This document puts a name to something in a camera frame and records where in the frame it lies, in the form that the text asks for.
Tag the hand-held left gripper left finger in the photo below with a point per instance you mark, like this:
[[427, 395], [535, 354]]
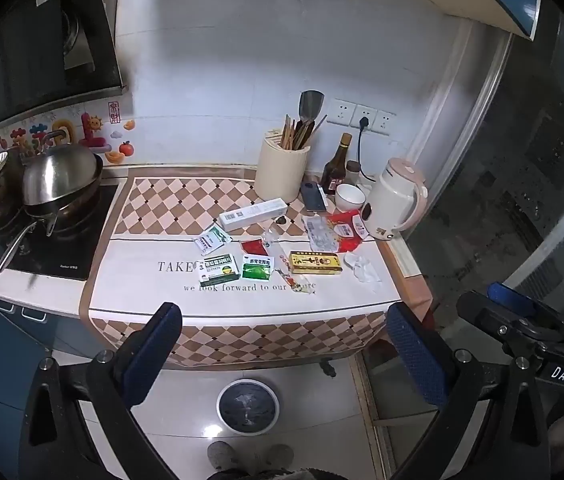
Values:
[[154, 355]]

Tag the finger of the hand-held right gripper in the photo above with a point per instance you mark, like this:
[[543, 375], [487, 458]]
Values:
[[517, 296], [482, 315]]

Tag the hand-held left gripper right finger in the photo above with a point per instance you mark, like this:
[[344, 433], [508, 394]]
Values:
[[417, 360]]

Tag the white trash bin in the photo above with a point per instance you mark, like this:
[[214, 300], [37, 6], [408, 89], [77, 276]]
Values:
[[247, 407]]

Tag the green and white medicine box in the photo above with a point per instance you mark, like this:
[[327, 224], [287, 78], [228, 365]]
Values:
[[219, 270]]

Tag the clear plastic wrapper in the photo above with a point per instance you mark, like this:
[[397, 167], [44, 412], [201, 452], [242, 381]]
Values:
[[362, 267], [277, 255]]

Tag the white and green sachet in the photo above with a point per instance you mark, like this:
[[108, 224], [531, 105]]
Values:
[[211, 240]]

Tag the green packet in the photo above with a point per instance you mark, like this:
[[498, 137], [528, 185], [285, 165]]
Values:
[[258, 269]]

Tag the gold box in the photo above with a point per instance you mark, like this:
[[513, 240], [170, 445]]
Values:
[[316, 262]]

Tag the red wrapper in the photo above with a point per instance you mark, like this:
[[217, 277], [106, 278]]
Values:
[[253, 247]]

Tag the checkered printed tablecloth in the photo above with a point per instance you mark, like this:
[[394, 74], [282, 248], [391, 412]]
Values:
[[151, 300]]

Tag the black table foot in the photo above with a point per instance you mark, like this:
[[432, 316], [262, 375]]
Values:
[[329, 367]]

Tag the person's left shoe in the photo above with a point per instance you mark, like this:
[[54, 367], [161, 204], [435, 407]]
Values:
[[221, 456]]

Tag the person's shoe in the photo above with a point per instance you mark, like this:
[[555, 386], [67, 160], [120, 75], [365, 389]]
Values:
[[279, 456], [221, 456]]

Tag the black induction cooktop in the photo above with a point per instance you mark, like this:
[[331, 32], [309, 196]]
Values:
[[61, 260]]

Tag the glass sliding door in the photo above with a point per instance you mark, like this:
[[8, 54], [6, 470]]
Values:
[[512, 160]]

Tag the red plastic bag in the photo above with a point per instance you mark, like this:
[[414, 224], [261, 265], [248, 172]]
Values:
[[349, 232]]

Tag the white and pink kettle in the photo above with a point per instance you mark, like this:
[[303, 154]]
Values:
[[392, 200]]

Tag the clear plastic bag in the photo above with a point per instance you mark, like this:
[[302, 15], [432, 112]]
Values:
[[319, 232]]

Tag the person's right shoe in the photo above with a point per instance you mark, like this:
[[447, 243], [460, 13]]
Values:
[[279, 456]]

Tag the dark frying pan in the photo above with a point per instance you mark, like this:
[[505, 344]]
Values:
[[71, 215]]

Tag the long white box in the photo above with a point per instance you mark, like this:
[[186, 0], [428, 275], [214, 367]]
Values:
[[254, 214]]

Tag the white bowl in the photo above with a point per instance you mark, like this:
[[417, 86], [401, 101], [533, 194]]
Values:
[[349, 197]]

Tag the small jar with brown lid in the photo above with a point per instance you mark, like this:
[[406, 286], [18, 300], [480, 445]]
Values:
[[353, 172]]

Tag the dark smartphone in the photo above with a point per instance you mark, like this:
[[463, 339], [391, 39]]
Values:
[[314, 196]]

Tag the steel wok lid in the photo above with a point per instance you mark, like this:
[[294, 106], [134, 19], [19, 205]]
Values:
[[61, 172]]

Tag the brown sauce bottle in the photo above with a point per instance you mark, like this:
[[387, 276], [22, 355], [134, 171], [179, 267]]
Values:
[[334, 170]]

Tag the cream utensil holder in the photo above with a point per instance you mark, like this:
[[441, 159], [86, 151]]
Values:
[[282, 175]]

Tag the bundle of wooden chopsticks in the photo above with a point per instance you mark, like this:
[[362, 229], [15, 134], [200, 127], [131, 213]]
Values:
[[289, 135]]

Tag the steel spatula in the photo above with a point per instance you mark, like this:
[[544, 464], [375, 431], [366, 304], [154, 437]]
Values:
[[311, 105]]

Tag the black range hood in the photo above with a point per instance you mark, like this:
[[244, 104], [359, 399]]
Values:
[[21, 50]]

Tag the white wall socket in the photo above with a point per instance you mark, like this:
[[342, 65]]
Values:
[[339, 111], [385, 121], [364, 114]]

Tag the colourful wall stickers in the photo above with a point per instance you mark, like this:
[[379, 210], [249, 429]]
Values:
[[89, 130]]

